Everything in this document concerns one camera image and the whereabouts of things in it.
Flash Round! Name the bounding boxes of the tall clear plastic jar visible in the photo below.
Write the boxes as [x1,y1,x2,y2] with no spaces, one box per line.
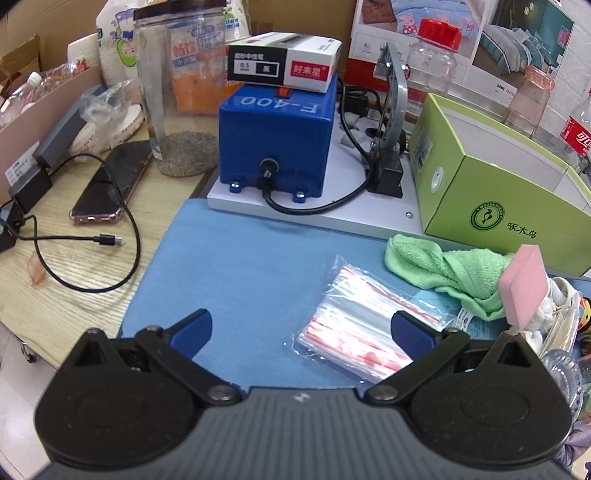
[134,0,230,178]

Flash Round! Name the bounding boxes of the green cardboard box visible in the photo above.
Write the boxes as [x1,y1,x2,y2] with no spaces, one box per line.
[409,92,591,278]

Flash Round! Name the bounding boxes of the black machine power cable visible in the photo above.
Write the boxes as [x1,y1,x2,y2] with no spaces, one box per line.
[257,159,384,216]

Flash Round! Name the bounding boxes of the pack of clear zip bags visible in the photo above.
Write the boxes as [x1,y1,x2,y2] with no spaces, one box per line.
[293,254,458,385]

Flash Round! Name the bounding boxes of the small white and black box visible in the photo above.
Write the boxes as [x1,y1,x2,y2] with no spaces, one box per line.
[226,31,343,92]

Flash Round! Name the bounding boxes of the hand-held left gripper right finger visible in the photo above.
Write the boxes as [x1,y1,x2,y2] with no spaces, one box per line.
[364,311,548,408]

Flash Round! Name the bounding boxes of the pink sponge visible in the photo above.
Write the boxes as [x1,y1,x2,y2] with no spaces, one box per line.
[498,244,551,329]

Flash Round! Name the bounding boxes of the orange snack packet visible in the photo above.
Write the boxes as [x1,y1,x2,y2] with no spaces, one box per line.
[170,25,228,116]

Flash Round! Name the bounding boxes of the blue table mat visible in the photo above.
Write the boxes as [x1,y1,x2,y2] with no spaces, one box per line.
[117,198,509,389]

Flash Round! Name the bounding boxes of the orange tape scrap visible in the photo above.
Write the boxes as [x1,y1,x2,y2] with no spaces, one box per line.
[27,251,47,285]

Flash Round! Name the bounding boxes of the black charging cable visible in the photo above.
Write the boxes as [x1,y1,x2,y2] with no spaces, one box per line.
[0,154,141,292]

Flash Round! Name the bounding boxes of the white machine base plate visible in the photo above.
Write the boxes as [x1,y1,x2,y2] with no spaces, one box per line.
[206,115,430,241]

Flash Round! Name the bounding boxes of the brown cardboard box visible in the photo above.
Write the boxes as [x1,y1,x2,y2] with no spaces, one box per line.
[0,34,108,208]

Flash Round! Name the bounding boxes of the red cap clear jar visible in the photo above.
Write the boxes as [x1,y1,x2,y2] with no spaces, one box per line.
[405,18,463,117]

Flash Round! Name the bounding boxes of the green towel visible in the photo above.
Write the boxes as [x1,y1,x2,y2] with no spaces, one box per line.
[385,234,515,320]

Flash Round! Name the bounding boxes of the teal bedding poster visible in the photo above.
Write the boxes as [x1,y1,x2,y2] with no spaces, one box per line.
[462,0,578,99]

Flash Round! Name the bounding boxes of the black smartphone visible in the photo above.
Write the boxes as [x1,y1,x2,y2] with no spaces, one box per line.
[69,138,155,226]

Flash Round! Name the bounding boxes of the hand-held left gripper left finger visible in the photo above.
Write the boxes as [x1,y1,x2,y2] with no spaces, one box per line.
[69,308,243,408]

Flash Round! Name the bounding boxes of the white socks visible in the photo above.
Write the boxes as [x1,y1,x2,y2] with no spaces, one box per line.
[531,276,578,352]

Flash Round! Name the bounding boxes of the clear water bottle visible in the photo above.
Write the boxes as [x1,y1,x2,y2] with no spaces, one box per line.
[0,71,47,131]

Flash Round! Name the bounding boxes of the grey flat box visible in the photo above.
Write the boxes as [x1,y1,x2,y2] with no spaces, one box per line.
[32,85,107,169]

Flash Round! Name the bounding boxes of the cartoon print paper cup pack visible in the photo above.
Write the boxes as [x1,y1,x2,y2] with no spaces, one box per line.
[96,0,145,89]

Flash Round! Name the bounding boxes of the black charger block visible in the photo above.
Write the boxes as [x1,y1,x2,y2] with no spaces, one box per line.
[8,166,54,214]

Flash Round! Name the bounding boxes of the crumpled clear plastic bag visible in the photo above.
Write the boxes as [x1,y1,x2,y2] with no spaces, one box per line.
[69,80,147,154]

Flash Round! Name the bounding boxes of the white sock with colourful pattern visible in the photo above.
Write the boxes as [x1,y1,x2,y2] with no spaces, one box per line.
[573,295,591,339]

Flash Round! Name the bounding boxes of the blue sealing machine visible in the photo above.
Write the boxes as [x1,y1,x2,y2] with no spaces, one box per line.
[218,74,339,204]

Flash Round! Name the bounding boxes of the red label soda bottle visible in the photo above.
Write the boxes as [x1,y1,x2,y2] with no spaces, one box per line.
[558,90,591,177]

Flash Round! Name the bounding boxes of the purple patterned cloth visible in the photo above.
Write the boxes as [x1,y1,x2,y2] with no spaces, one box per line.
[561,425,591,477]

